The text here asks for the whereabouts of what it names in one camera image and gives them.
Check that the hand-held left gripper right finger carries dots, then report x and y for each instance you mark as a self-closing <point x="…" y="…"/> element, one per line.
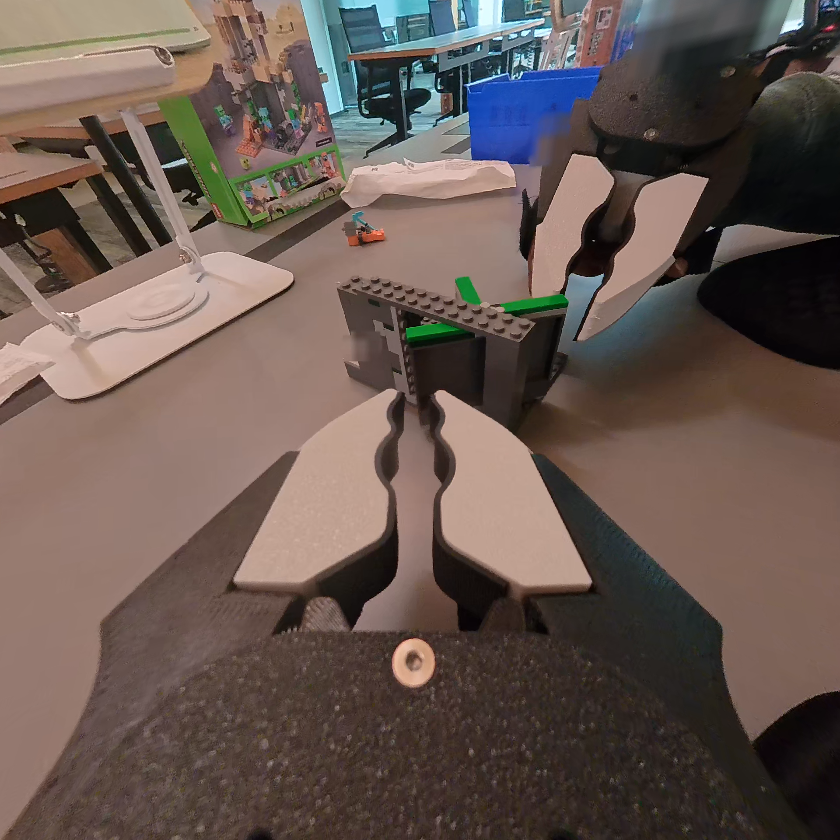
<point x="512" y="512"/>

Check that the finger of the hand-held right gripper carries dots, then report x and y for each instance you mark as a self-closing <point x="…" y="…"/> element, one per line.
<point x="568" y="223"/>
<point x="656" y="236"/>

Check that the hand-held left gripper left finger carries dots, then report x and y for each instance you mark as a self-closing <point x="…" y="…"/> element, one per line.
<point x="315" y="512"/>

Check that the green tile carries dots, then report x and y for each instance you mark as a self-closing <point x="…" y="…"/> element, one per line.
<point x="433" y="334"/>
<point x="467" y="289"/>
<point x="535" y="305"/>

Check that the grey brick wall model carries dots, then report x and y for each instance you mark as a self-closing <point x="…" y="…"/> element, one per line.
<point x="505" y="380"/>

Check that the long dark grey studded plate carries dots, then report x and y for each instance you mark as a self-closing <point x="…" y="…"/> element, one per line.
<point x="426" y="305"/>

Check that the building instruction booklet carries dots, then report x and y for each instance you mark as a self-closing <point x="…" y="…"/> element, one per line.
<point x="98" y="26"/>

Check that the black mesh desk chair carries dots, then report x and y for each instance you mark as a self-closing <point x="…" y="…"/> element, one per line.
<point x="774" y="308"/>

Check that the grey desk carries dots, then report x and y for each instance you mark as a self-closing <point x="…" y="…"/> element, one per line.
<point x="656" y="492"/>

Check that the person's right hand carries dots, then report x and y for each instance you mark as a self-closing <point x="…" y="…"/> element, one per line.
<point x="679" y="267"/>

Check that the orange cardboard boxes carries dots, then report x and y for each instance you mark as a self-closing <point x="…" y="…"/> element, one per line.
<point x="590" y="33"/>

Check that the blue plastic bin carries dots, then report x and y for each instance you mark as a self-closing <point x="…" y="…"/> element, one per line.
<point x="505" y="124"/>

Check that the crumpled white paper bag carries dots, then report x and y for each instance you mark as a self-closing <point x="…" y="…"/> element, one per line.
<point x="426" y="180"/>

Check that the orange toy brick figure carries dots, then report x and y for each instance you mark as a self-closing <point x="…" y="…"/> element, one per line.
<point x="364" y="233"/>

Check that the wooden background table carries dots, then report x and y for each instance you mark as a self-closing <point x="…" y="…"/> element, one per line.
<point x="459" y="43"/>

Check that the black office chair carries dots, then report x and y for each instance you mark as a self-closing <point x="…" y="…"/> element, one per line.
<point x="394" y="98"/>

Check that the white adjustable book stand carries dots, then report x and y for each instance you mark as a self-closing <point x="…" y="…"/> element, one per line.
<point x="216" y="289"/>

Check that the green toy brick set box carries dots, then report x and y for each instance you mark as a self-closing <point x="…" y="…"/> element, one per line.
<point x="275" y="98"/>

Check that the small printed paper bag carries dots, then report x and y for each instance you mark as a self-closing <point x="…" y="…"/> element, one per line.
<point x="19" y="367"/>

